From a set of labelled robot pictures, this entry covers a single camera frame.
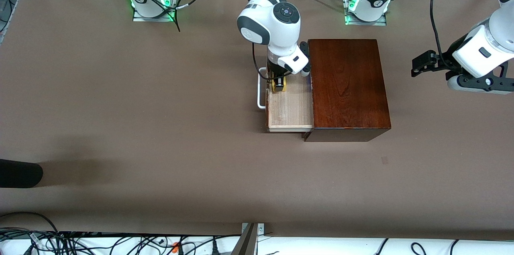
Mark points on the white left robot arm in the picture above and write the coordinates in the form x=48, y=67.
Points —
x=482, y=46

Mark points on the dark wooden cabinet casing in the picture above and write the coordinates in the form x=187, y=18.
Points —
x=349, y=86

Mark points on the grey diagonal bar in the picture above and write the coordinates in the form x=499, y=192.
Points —
x=245, y=245

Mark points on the yellow cube block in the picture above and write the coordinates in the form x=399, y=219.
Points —
x=280, y=89

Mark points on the small metal edge bracket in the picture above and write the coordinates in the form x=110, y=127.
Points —
x=261, y=229

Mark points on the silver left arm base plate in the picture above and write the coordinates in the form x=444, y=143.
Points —
x=381, y=23

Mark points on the small orange plug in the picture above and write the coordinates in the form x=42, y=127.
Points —
x=175, y=246

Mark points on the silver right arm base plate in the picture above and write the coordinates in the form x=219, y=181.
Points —
x=138, y=18

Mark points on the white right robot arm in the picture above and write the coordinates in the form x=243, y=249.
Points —
x=281, y=26

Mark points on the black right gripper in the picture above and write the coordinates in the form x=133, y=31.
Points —
x=275, y=71

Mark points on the brown table cover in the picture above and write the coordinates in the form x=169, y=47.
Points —
x=241, y=174

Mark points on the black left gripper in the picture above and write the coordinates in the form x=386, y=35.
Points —
x=446, y=62

